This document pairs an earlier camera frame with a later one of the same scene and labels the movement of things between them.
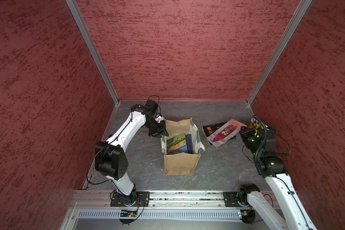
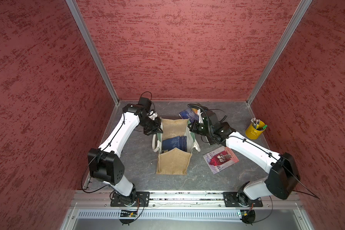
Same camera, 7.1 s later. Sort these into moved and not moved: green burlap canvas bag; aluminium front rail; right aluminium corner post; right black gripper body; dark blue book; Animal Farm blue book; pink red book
Moved: right black gripper body; dark blue book; pink red book; Animal Farm blue book; green burlap canvas bag
Not moved: right aluminium corner post; aluminium front rail
